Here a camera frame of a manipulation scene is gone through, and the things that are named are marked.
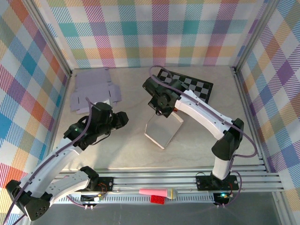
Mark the lilac paper box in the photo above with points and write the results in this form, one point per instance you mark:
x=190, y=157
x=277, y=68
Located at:
x=93, y=89

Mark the pink toy microphone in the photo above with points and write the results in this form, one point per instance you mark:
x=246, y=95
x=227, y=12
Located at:
x=154, y=192

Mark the large red toy brick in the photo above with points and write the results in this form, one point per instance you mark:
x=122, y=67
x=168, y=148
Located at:
x=157, y=199

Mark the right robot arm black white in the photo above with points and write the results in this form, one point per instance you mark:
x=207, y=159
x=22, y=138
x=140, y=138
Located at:
x=206, y=112

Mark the narrow aluminium frame rail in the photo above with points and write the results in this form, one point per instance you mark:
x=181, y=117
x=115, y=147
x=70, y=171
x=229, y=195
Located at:
x=63, y=93
x=246, y=110

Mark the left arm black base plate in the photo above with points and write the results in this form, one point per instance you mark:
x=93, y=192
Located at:
x=105, y=185

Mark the aluminium frame post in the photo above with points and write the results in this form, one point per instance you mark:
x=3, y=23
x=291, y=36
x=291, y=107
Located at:
x=255, y=32
x=47, y=35

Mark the yellow toy brick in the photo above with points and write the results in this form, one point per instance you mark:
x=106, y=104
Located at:
x=176, y=110

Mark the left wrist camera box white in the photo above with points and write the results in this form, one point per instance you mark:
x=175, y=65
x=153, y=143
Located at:
x=108, y=102

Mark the white paper box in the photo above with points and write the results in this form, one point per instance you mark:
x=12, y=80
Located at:
x=161, y=131

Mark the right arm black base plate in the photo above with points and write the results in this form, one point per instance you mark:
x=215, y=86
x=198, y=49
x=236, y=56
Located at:
x=204, y=184

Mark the black grey chessboard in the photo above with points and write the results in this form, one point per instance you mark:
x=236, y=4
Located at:
x=201, y=87

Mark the wide aluminium frame rail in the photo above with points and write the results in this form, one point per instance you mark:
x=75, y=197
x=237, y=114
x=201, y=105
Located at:
x=152, y=180

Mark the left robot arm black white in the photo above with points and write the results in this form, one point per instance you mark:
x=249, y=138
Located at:
x=51, y=164

